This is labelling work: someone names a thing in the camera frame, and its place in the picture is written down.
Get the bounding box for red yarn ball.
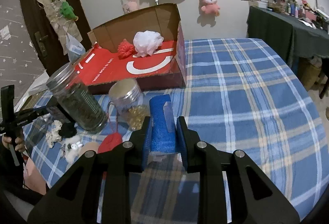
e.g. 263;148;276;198
98;132;122;153

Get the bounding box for blue foam roller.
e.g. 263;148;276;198
149;94;178;156

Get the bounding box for cream fuzzy scrunchie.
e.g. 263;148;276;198
46;120;63;148

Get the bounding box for person's left hand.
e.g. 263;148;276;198
2;135;26;153

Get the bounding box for round beige powder puff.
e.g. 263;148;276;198
79;142;99;157

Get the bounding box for black scrunchie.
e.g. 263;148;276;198
58;123;77;138

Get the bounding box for white fluffy plush toy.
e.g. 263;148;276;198
64;135;83;164

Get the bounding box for short jar gold contents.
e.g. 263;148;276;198
108;78;149;131

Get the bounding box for tall jar dark contents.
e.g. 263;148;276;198
46;63;107;134

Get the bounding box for blue plaid tablecloth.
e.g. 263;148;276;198
23;39;328;223

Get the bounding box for plastic bag on door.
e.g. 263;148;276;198
66;33;86;63

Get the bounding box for red knitted ball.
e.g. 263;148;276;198
118;39;136;59

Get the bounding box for red cardboard box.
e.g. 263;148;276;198
74;3;186;94

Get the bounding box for white mesh bath pouf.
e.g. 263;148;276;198
133;30;164;57

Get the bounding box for green plush on door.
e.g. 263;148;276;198
60;2;79;21

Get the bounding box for pink bear plush right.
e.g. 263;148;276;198
199;0;220;17

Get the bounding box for dark green side table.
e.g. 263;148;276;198
247;7;328;67

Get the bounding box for pale pink plush left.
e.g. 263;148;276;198
122;0;140;14

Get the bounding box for dark wooden door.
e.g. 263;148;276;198
20;0;92;75

